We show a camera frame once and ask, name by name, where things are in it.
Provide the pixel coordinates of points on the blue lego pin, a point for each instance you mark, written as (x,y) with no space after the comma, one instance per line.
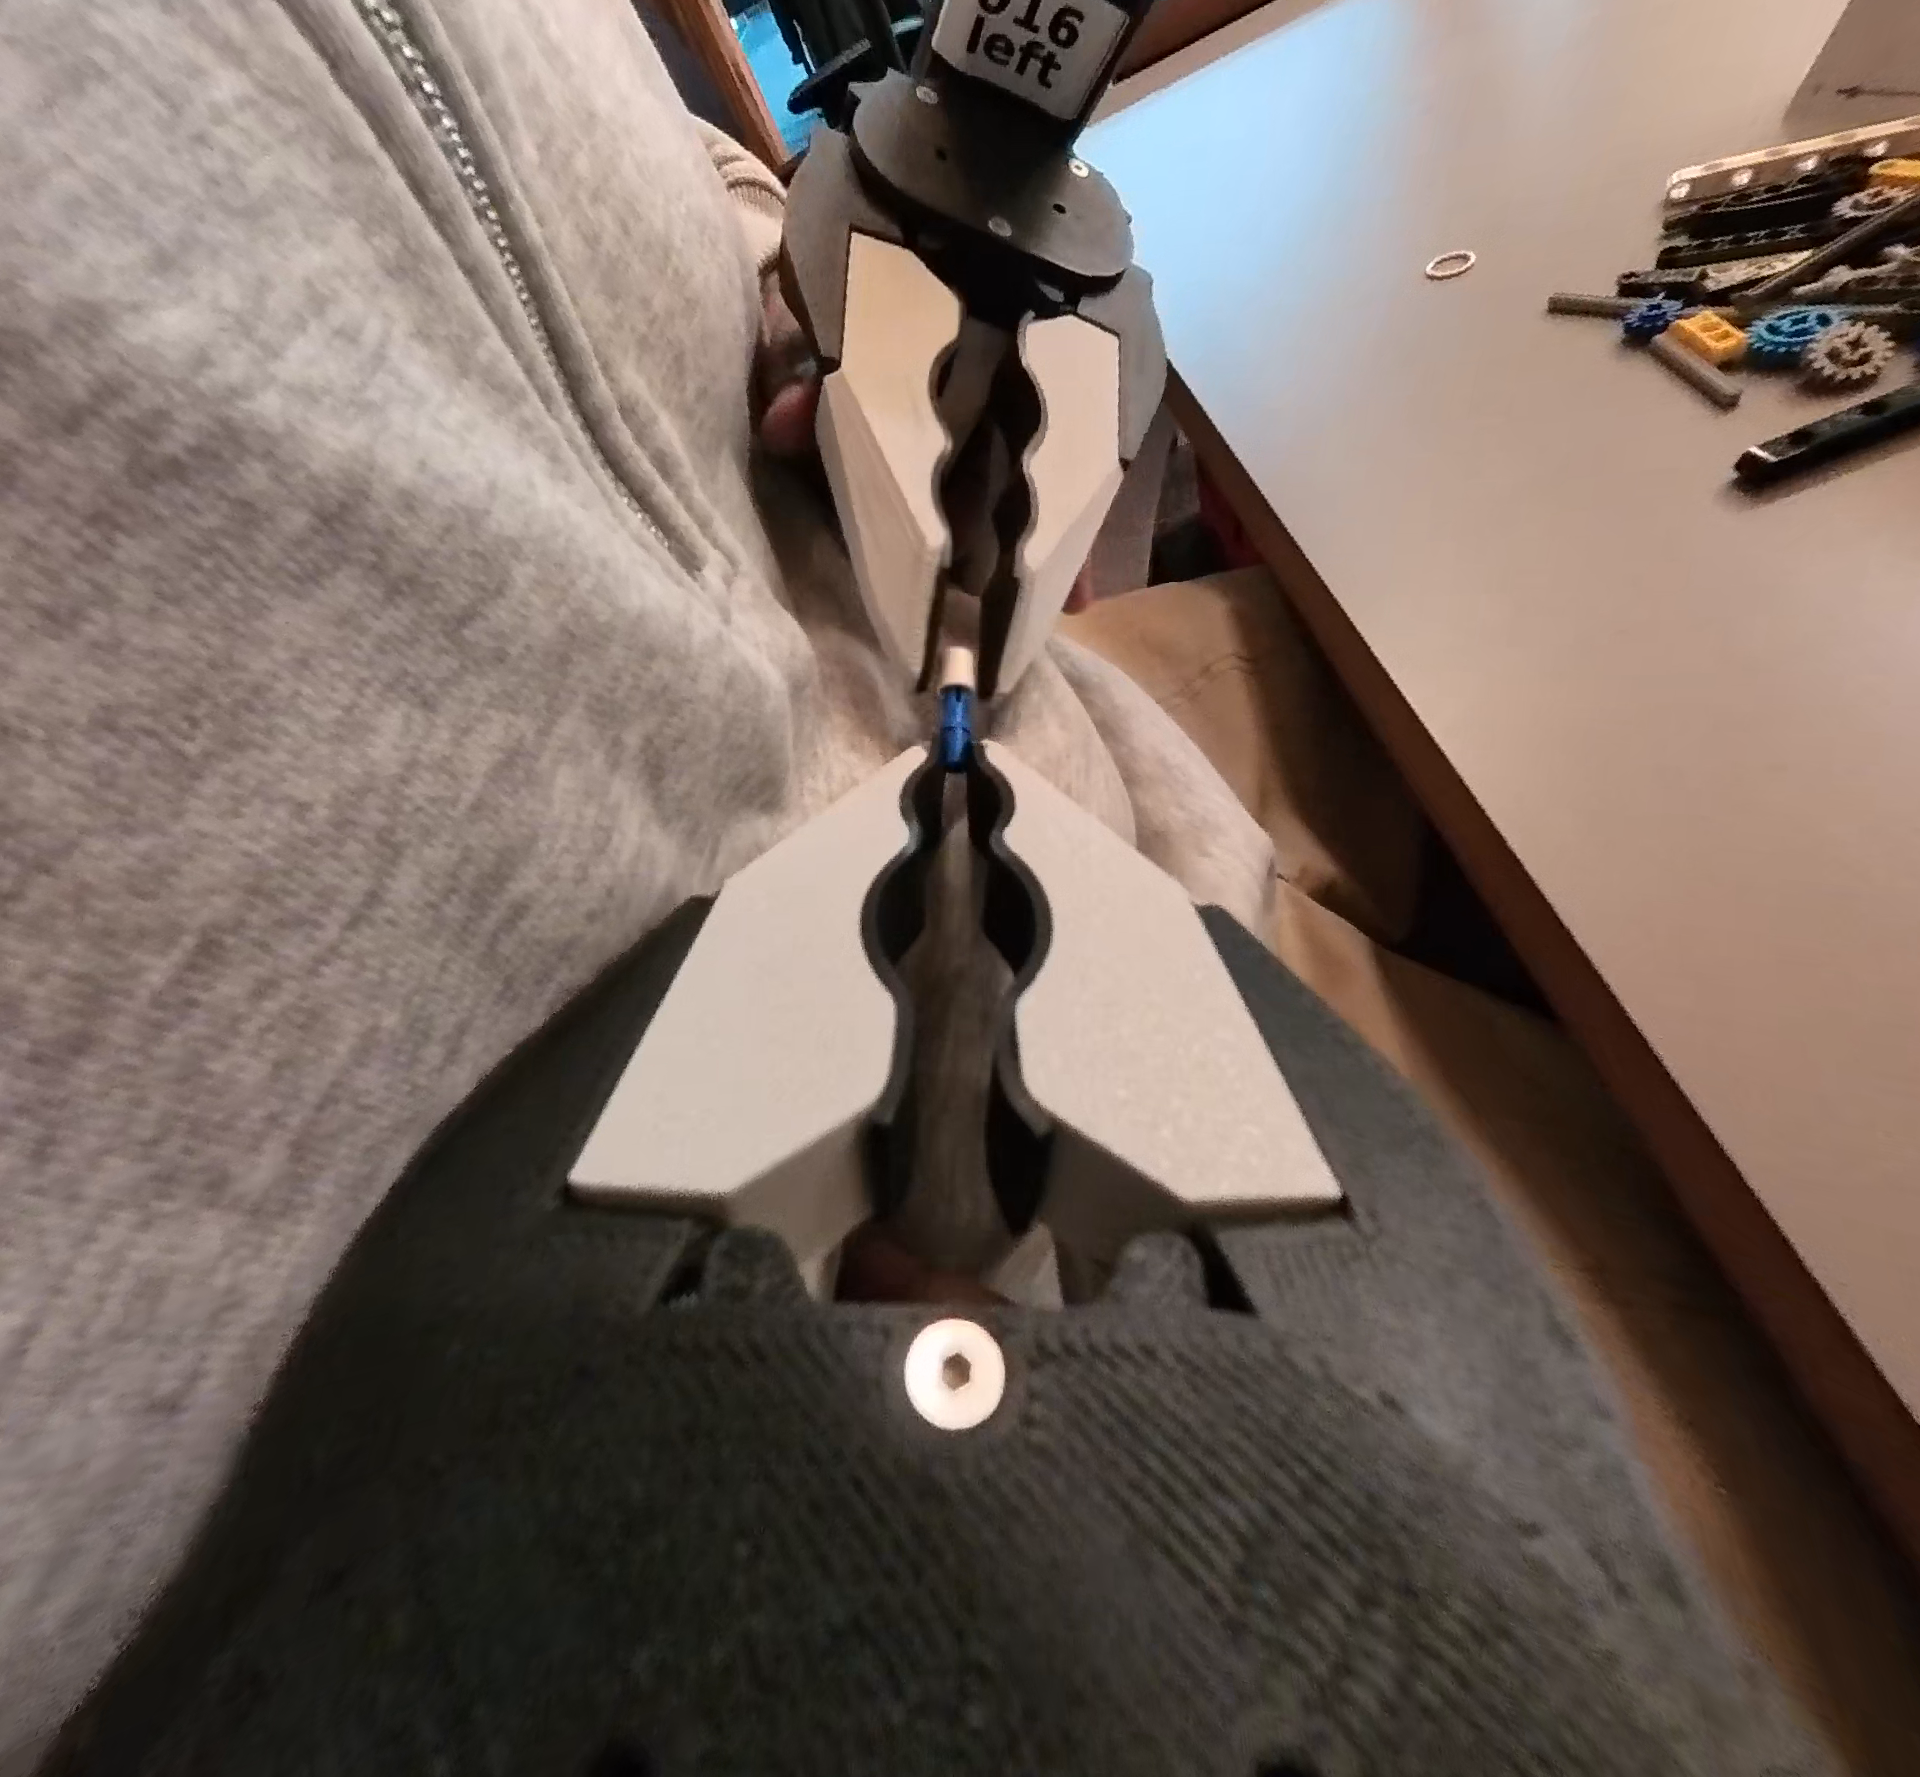
(954,736)

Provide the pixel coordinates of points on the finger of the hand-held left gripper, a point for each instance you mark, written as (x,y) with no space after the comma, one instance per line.
(885,425)
(1073,411)

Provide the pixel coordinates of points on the black lego beam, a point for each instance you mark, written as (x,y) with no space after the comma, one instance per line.
(1831,434)

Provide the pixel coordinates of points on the person in grey zip hoodie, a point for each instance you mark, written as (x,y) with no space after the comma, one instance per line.
(300,607)

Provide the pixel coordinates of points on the pile of lego technic parts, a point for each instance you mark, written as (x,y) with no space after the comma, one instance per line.
(1785,263)

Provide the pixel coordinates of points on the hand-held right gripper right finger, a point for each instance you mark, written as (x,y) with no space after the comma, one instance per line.
(1169,1056)

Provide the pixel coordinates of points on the person's left hand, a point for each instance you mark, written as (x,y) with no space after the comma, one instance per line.
(781,411)

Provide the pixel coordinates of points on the wooden table edge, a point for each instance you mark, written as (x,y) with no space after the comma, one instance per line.
(1726,1161)

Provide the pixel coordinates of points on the small pale lego connector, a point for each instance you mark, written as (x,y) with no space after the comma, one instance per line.
(957,662)

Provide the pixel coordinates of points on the short grey lego axle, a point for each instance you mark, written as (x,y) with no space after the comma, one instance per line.
(1698,371)

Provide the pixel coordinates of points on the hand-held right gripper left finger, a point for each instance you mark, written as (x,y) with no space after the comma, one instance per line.
(735,1056)

